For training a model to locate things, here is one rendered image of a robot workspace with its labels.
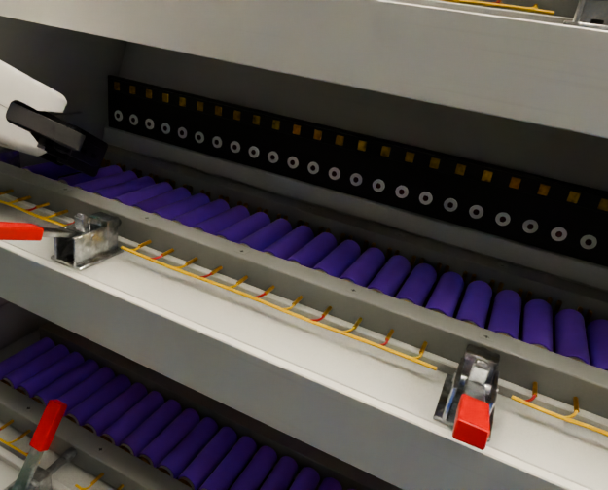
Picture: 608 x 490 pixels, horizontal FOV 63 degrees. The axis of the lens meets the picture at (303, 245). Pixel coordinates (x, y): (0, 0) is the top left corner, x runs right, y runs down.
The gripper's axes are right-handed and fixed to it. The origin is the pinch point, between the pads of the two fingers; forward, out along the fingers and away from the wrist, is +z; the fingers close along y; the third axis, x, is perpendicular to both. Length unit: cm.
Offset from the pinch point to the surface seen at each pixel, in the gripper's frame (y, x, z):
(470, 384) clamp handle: -35.8, 5.8, -5.4
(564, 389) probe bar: -40.4, 4.5, -1.3
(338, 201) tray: -21.4, -3.8, 9.3
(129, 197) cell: -6.7, 2.3, 1.6
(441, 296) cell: -32.6, 1.6, 2.5
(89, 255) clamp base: -10.4, 7.2, -4.3
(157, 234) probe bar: -13.0, 4.3, -1.8
